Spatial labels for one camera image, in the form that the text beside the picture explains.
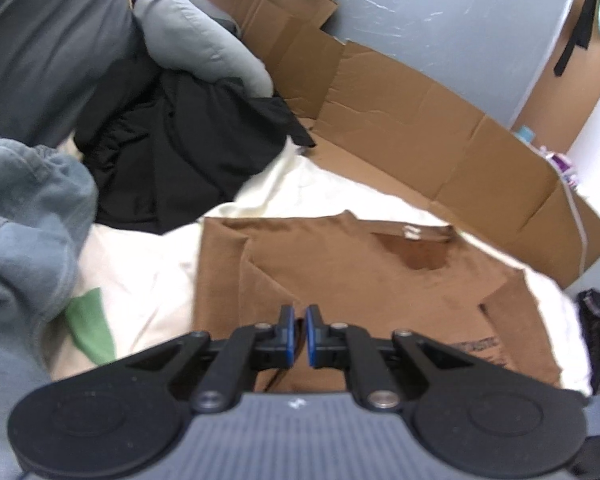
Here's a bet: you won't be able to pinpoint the grey wrapped appliance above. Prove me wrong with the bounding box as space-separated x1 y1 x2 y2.
325 0 593 133

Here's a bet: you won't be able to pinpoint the grey neck pillow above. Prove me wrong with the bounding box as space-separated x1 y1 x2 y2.
130 0 273 98

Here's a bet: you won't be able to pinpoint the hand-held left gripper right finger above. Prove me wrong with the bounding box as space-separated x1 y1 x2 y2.
305 304 476 411

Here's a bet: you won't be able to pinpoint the black crumpled garment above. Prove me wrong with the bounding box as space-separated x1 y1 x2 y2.
75 52 316 236

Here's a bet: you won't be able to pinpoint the flattened cardboard sheet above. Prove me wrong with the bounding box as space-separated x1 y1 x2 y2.
200 0 600 291

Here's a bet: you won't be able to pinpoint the grey jeans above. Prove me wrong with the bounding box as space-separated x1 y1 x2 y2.
0 117 98 480

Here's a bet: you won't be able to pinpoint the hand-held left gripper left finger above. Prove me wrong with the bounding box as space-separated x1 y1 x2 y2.
125 304 297 411

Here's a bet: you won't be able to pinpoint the white purple detergent pouch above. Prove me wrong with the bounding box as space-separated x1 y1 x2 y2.
540 145 581 191

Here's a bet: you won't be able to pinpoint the brown printed t-shirt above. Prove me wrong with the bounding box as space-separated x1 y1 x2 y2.
192 210 563 393

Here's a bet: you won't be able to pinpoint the dark grey pillow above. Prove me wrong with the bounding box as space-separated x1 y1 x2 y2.
0 0 141 148

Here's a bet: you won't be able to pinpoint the cream bear print bedsheet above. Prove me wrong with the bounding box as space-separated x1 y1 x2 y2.
45 147 593 396

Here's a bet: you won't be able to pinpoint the white cable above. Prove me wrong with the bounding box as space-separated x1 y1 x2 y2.
562 180 589 281

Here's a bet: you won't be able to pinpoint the black strap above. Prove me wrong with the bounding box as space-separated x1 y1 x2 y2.
555 0 600 78

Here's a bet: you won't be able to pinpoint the tall cardboard box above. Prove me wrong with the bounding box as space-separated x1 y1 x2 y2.
510 0 600 156

